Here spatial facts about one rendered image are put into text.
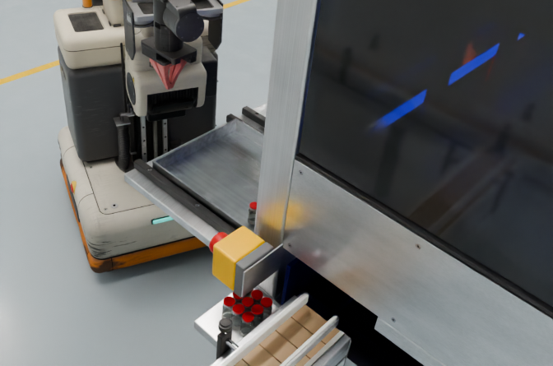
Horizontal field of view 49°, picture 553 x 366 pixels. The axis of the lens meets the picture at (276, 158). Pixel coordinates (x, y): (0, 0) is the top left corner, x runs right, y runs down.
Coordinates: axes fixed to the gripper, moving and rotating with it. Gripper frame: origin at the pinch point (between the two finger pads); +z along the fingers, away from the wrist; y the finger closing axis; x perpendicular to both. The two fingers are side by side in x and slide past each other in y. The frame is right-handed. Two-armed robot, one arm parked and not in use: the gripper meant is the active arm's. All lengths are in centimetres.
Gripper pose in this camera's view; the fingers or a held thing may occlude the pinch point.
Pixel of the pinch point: (169, 85)
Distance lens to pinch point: 129.3
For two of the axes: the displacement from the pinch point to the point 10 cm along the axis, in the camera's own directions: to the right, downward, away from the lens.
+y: 7.4, 4.6, -4.9
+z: -0.9, 8.0, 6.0
